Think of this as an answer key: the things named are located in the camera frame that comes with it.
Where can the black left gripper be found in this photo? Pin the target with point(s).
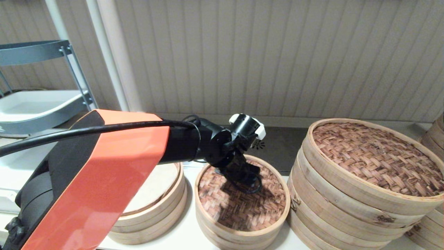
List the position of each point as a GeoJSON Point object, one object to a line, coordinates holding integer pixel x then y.
{"type": "Point", "coordinates": [242, 172]}

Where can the small woven bamboo lid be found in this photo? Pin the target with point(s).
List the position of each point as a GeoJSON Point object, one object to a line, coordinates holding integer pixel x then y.
{"type": "Point", "coordinates": [249, 211]}

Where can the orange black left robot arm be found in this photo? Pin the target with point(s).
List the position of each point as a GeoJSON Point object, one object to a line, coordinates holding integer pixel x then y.
{"type": "Point", "coordinates": [104, 173]}

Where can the small bamboo steamer basket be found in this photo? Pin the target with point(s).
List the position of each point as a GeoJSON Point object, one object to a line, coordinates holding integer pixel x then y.
{"type": "Point", "coordinates": [156, 218]}
{"type": "Point", "coordinates": [239, 241]}

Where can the white cloth steamer liner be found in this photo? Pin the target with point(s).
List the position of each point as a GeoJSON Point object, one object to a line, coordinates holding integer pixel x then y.
{"type": "Point", "coordinates": [159, 187]}

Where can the large bamboo steamer stack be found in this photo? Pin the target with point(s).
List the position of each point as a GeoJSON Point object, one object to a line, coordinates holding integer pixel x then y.
{"type": "Point", "coordinates": [329, 218]}

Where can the large woven bamboo steamer lid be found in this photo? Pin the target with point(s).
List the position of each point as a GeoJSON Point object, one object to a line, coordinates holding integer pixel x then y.
{"type": "Point", "coordinates": [374, 156]}

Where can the steel drain plate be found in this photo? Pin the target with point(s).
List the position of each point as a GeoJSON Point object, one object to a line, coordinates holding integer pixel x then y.
{"type": "Point", "coordinates": [281, 152]}

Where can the white vertical pole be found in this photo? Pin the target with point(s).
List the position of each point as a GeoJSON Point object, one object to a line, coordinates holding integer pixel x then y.
{"type": "Point", "coordinates": [107, 59]}
{"type": "Point", "coordinates": [57, 21]}

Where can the black wrist camera white caps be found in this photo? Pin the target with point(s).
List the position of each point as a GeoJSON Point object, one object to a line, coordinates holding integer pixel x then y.
{"type": "Point", "coordinates": [247, 130]}

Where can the grey metal rack frame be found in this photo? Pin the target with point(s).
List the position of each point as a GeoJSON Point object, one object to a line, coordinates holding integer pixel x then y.
{"type": "Point", "coordinates": [31, 52]}

